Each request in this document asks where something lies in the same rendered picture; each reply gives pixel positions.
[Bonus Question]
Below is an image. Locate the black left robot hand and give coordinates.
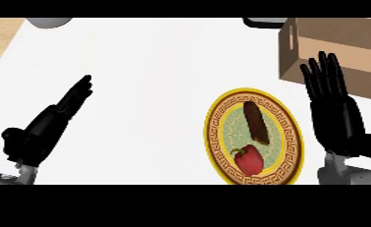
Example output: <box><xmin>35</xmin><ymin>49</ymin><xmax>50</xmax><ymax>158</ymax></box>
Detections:
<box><xmin>0</xmin><ymin>74</ymin><xmax>94</xmax><ymax>168</ymax></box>

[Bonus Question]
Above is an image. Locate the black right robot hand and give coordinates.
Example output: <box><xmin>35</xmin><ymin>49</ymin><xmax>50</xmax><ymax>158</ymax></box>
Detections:
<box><xmin>299</xmin><ymin>50</ymin><xmax>371</xmax><ymax>158</ymax></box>

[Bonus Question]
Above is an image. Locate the yellow-rimmed patterned plate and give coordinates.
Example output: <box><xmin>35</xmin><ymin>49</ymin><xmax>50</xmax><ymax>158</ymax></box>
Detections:
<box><xmin>203</xmin><ymin>86</ymin><xmax>306</xmax><ymax>186</ymax></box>

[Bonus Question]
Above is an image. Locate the red bell pepper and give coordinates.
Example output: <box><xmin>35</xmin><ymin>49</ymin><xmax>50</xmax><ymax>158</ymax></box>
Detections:
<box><xmin>230</xmin><ymin>143</ymin><xmax>265</xmax><ymax>177</ymax></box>

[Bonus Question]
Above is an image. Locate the brown cardboard box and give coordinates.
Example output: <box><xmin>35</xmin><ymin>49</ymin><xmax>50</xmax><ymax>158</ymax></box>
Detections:
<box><xmin>278</xmin><ymin>18</ymin><xmax>371</xmax><ymax>99</ymax></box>

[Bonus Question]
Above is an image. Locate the brown elongated vegetable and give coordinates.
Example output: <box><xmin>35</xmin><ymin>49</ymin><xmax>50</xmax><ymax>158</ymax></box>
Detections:
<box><xmin>241</xmin><ymin>100</ymin><xmax>271</xmax><ymax>145</ymax></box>

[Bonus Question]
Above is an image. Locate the pale wooden board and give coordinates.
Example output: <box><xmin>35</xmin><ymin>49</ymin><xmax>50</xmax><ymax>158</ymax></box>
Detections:
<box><xmin>0</xmin><ymin>18</ymin><xmax>26</xmax><ymax>58</ymax></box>

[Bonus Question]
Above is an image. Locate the dark grey appliance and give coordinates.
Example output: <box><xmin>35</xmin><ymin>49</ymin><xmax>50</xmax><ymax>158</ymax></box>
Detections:
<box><xmin>241</xmin><ymin>18</ymin><xmax>290</xmax><ymax>29</ymax></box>

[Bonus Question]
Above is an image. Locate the grey rounded object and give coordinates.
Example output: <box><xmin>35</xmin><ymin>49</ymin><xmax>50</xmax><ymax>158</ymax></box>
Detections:
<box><xmin>25</xmin><ymin>18</ymin><xmax>74</xmax><ymax>29</ymax></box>

